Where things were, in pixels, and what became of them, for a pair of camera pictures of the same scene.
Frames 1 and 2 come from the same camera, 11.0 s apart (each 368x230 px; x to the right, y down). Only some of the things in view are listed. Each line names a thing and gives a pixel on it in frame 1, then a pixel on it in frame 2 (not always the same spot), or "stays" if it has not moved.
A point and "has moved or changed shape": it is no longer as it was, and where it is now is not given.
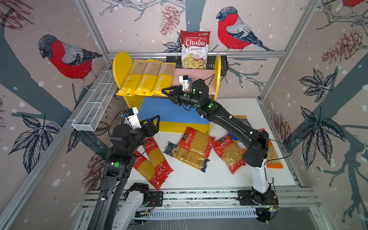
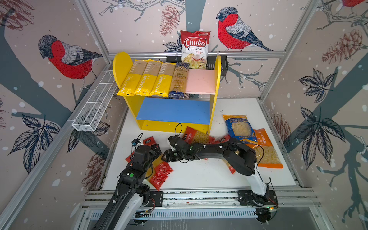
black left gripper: (154, 129) -> (155, 150)
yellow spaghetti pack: (130, 83) stays
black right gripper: (175, 98) -> (168, 157)
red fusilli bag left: (197, 141) stays
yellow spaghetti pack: (165, 78) stays
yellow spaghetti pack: (148, 78) stays
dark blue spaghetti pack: (187, 156) has moved or changed shape
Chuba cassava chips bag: (194, 49) stays
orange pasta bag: (273, 161) stays
